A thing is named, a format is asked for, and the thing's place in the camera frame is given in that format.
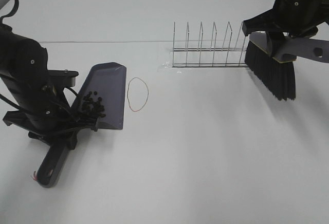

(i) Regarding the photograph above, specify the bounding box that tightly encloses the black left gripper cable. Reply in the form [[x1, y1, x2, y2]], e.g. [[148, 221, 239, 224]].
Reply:
[[0, 0, 20, 21]]

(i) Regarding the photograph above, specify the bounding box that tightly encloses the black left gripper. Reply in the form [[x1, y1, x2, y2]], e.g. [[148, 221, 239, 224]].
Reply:
[[2, 77, 99, 150]]

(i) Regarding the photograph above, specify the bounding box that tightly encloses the metal wire dish rack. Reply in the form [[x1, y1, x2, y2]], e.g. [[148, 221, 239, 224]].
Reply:
[[170, 22, 249, 68]]

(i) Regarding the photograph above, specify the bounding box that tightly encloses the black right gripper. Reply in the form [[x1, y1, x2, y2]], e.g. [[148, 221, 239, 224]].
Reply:
[[243, 0, 328, 57]]

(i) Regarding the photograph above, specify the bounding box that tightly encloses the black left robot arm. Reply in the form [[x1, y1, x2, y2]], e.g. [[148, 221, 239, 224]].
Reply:
[[1, 25, 96, 150]]

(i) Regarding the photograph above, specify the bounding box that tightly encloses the purple plastic dustpan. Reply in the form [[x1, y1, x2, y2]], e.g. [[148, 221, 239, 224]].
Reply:
[[35, 62, 126, 188]]

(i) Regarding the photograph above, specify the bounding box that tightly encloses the pile of coffee beans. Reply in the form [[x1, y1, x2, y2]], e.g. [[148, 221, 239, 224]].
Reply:
[[81, 91, 106, 118]]

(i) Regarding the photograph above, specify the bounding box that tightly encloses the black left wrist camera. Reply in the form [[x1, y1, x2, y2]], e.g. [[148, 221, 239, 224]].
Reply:
[[48, 69, 79, 91]]

